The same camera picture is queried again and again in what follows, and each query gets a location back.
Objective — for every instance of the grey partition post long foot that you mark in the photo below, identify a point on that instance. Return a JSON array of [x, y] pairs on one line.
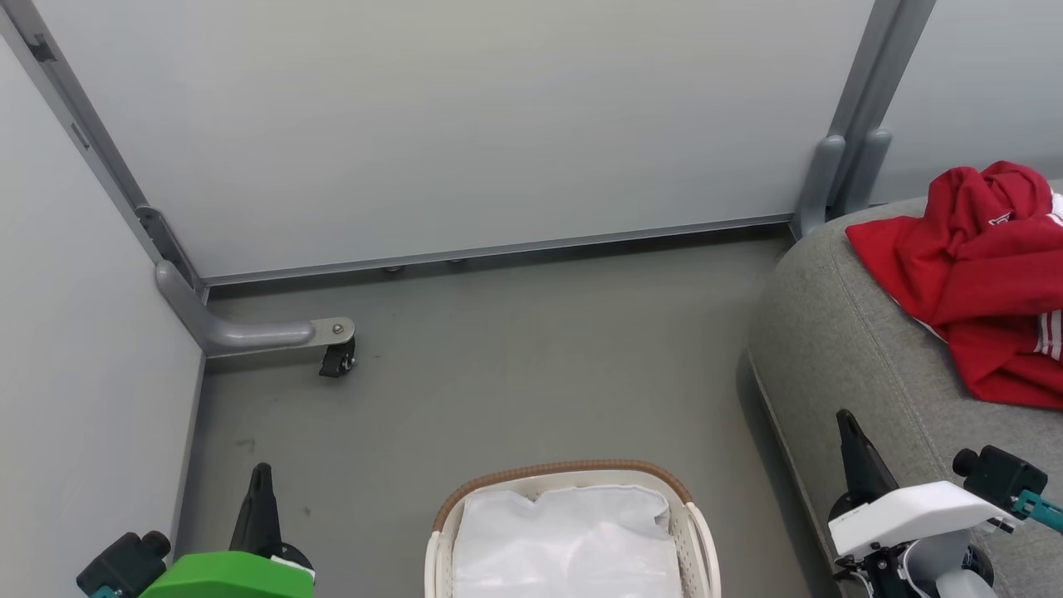
[[241, 334]]

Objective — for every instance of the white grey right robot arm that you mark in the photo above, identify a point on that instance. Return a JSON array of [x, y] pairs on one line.
[[938, 569]]

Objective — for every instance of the grey fabric sofa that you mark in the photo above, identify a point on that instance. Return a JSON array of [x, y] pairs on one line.
[[830, 332]]

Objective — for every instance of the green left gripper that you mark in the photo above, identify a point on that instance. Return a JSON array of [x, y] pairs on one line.
[[232, 577]]

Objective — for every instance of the grey partition bottom rail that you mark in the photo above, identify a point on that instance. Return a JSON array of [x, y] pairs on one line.
[[498, 249]]

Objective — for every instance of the white basket with brown rim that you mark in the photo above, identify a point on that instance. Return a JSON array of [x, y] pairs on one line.
[[565, 468]]

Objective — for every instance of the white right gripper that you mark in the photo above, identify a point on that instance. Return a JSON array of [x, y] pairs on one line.
[[913, 511]]

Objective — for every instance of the white cloth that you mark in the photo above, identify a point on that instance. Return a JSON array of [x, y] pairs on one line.
[[565, 540]]

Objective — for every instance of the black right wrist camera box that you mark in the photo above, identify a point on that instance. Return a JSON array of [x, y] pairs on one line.
[[1001, 482]]

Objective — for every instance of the red garment with white trim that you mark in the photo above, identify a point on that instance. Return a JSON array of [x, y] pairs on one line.
[[996, 365]]

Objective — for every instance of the black caster wheel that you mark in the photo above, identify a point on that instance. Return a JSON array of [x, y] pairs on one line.
[[336, 359]]

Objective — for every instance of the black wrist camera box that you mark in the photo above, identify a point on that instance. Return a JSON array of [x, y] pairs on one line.
[[1001, 482], [124, 565]]

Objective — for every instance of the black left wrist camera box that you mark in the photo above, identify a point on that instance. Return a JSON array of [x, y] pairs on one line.
[[124, 565]]

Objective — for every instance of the grey partition post double foot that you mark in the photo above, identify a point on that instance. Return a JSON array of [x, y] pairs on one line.
[[872, 66]]

